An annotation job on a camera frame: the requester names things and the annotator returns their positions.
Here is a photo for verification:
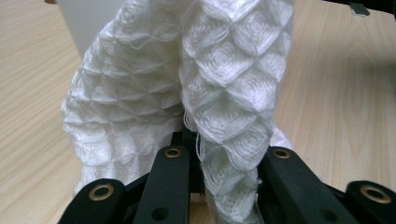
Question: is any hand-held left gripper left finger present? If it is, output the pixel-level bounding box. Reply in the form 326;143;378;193
134;145;191;224

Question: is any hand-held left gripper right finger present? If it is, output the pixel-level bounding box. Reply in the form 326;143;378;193
258;147;359;224

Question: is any grey tape strip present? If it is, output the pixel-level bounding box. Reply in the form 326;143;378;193
348;2;372;17

